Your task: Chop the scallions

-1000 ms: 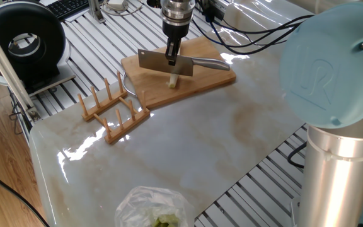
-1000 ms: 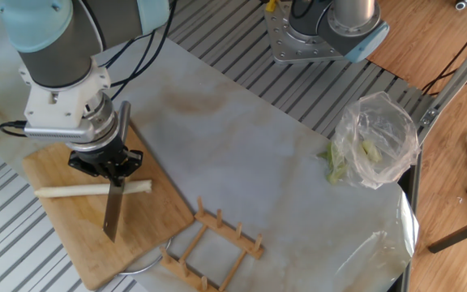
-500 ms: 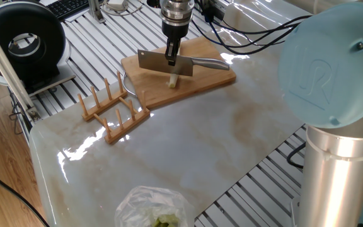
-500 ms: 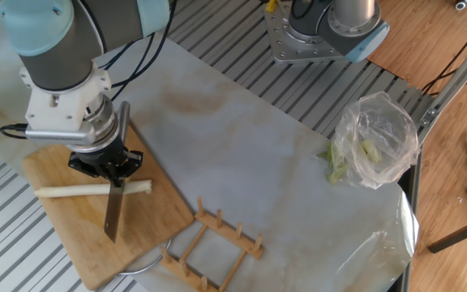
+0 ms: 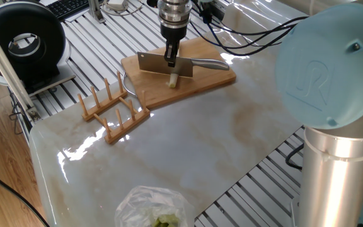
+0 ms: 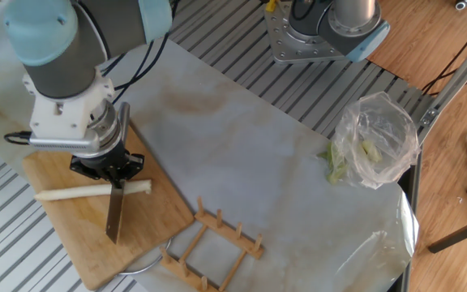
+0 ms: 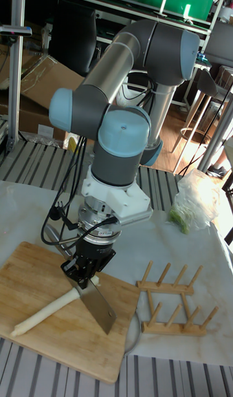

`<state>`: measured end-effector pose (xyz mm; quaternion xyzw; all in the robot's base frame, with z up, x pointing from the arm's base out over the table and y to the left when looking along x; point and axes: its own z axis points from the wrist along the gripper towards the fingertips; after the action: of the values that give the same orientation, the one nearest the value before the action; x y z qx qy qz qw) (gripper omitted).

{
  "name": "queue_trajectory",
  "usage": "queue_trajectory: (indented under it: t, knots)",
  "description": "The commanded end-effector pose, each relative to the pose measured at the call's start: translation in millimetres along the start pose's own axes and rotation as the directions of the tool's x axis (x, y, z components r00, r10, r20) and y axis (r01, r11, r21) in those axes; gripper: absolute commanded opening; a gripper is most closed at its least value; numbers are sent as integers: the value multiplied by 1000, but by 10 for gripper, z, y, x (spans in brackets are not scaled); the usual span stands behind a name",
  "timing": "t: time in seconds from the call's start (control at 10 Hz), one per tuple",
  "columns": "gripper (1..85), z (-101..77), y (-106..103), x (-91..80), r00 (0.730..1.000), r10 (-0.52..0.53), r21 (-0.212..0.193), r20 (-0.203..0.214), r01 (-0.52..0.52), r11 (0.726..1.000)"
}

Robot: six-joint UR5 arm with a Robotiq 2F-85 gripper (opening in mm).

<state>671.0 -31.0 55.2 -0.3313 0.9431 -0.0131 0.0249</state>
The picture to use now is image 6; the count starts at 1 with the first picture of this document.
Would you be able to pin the steel cleaver knife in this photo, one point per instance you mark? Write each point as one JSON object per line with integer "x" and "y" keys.
{"x": 114, "y": 215}

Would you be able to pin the dark brown wooden bar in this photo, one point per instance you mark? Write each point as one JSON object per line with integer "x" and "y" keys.
{"x": 460, "y": 235}

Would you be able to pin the pale green vegetable chunk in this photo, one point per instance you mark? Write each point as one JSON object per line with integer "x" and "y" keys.
{"x": 372, "y": 151}

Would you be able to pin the white scallion stalk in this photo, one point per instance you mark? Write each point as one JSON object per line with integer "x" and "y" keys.
{"x": 75, "y": 191}

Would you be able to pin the small white cylinder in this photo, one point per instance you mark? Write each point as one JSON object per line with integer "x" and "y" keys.
{"x": 461, "y": 5}

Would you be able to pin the marble pattern table sheet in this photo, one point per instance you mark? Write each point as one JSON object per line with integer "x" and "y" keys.
{"x": 237, "y": 142}

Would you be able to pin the green vegetable scraps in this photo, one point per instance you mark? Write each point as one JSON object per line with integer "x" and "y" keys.
{"x": 335, "y": 166}

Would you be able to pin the wooden cutting board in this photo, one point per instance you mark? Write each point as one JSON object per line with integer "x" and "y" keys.
{"x": 152, "y": 219}

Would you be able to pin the aluminium frame beam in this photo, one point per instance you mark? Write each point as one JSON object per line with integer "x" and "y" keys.
{"x": 456, "y": 77}

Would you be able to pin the yellow plastic clip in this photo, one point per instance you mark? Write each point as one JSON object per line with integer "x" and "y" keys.
{"x": 271, "y": 5}

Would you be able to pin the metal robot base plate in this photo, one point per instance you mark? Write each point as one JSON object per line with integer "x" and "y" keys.
{"x": 282, "y": 40}

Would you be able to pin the wooden peg rack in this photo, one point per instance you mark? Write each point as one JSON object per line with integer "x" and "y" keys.
{"x": 225, "y": 231}

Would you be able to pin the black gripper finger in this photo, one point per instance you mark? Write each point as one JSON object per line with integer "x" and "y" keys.
{"x": 83, "y": 172}
{"x": 135, "y": 164}

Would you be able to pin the clear plastic bag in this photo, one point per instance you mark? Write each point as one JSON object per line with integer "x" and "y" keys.
{"x": 387, "y": 134}

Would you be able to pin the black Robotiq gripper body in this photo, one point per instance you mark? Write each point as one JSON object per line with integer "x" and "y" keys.
{"x": 104, "y": 164}

